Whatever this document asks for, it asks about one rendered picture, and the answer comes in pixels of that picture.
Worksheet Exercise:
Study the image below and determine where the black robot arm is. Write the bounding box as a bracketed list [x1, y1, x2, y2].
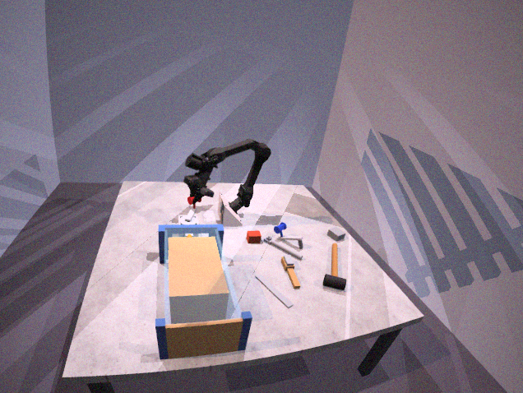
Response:
[184, 138, 271, 214]

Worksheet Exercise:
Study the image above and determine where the grey flat bar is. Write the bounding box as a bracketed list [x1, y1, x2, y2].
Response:
[255, 274, 293, 308]

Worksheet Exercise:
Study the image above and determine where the black mallet with wooden handle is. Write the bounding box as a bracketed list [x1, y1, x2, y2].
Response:
[323, 243, 346, 290]

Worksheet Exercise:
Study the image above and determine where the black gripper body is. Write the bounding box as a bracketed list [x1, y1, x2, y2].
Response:
[190, 172, 214, 197]

